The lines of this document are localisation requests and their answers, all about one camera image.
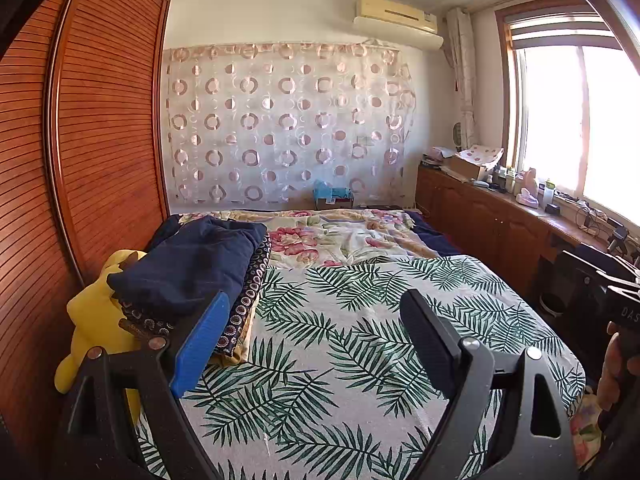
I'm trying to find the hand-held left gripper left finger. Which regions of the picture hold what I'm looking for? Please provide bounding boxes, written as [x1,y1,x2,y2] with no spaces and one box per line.
[52,291,231,480]

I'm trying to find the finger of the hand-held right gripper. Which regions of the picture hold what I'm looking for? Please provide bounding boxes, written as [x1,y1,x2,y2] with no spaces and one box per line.
[595,269,640,294]

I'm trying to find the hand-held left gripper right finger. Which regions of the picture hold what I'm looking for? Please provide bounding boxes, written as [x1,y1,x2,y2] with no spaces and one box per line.
[400,288,581,480]

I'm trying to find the navy printed t-shirt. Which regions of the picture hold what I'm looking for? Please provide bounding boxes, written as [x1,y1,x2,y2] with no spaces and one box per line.
[107,215,268,326]

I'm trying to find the person's right hand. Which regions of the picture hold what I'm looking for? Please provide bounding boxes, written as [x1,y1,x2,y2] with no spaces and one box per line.
[597,321,627,413]

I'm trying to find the small trash bin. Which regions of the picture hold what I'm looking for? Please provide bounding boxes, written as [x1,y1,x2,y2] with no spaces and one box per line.
[539,292,568,318]

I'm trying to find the patterned pillow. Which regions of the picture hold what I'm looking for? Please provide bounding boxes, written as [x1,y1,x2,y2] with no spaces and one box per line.
[117,232,273,356]

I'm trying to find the palm-leaf bed sheet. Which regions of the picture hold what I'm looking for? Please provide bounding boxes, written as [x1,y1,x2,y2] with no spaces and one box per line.
[132,254,587,480]

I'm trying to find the yellow plush toy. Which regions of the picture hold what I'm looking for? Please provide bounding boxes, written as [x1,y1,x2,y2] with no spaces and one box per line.
[54,249,148,423]

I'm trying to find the pink figurine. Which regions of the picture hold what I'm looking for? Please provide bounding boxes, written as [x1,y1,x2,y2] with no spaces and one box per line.
[520,167,541,208]

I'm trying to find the long wooden cabinet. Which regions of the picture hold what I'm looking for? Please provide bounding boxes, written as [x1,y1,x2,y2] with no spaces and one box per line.
[416,165,640,301]

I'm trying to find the floral blanket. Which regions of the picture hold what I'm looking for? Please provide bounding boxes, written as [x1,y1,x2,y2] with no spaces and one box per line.
[177,208,446,268]

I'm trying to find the wood-framed window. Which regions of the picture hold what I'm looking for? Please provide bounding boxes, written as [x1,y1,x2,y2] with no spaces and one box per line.
[495,0,640,231]

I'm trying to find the blue box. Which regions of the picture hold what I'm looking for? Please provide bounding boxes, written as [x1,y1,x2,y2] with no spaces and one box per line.
[312,180,355,209]

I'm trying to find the cardboard box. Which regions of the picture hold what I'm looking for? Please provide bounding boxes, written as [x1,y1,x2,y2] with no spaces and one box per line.
[450,155,488,181]

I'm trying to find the circle-print sheer curtain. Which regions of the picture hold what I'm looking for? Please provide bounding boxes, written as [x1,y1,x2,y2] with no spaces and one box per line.
[162,42,418,206]

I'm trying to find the wooden slatted wardrobe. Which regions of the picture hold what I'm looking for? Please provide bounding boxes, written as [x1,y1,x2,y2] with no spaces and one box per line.
[0,0,173,461]

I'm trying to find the pale patterned window curtain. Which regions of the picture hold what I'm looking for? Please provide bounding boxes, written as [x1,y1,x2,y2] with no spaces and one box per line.
[446,7,478,151]

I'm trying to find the black cables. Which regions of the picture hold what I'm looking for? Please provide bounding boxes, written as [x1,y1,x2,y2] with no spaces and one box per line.
[575,202,608,233]

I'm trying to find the wall air conditioner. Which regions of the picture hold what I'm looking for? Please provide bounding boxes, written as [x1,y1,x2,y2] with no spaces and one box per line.
[352,0,445,51]

